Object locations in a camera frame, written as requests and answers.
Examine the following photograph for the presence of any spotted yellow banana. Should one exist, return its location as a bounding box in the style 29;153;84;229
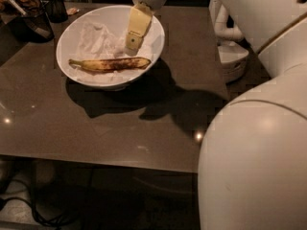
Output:
68;57;152;73

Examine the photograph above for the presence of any crumpled white paper napkin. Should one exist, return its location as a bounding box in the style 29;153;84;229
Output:
66;19;158;88

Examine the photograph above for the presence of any black floor cable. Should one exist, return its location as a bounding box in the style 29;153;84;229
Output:
0;166;104;230

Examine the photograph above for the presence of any dark bag with pen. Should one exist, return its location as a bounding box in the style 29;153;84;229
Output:
4;0;54;43

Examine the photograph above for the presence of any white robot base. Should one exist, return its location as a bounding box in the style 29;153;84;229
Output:
218;41;249;83

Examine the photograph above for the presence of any black mesh pen cup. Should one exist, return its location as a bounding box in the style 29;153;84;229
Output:
43;0;68;23

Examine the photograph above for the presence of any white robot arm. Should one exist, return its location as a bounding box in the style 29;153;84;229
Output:
198;0;307;230

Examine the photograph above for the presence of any white ceramic bowl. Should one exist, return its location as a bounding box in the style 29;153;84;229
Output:
57;5;165;90

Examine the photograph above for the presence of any small tan wrapper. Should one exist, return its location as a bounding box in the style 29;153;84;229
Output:
66;8;80;16

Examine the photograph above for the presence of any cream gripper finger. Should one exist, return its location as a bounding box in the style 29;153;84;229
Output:
125;3;153;56

